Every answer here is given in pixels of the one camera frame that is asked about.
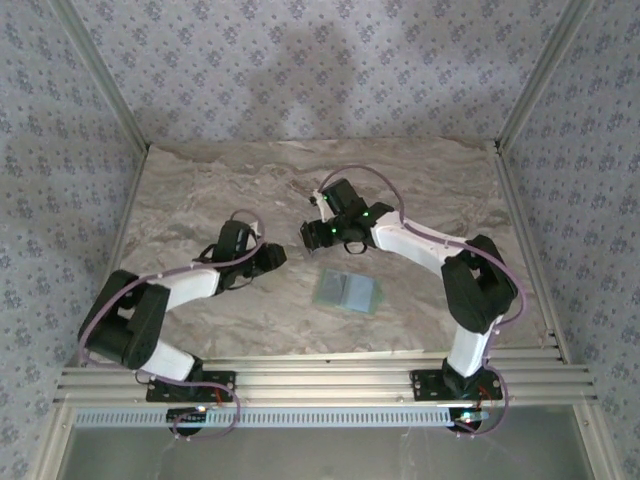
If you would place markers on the green clear-sleeve card holder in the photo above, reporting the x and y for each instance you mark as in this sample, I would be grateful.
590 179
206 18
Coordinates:
360 295

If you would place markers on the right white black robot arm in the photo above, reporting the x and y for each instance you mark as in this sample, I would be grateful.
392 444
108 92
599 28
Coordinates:
410 240

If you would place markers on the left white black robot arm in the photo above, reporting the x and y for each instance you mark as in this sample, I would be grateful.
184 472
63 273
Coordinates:
195 285

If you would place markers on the black controller board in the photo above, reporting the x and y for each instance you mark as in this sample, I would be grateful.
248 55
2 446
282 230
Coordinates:
465 426
182 414

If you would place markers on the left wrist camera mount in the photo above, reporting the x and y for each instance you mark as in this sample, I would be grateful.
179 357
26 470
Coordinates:
250 234

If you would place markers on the aluminium table side rail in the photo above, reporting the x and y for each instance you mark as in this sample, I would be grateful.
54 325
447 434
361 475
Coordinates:
521 220
123 220

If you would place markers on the wide aluminium base rail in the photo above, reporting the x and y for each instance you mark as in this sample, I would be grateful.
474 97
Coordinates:
320 380

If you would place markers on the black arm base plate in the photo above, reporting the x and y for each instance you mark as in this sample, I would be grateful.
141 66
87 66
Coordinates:
225 385
425 385

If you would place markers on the slanted aluminium frame post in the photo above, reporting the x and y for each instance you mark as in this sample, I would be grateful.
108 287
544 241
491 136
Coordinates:
105 75
541 75

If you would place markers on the aluminium frame leg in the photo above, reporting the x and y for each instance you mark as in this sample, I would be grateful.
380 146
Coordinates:
595 445
54 445

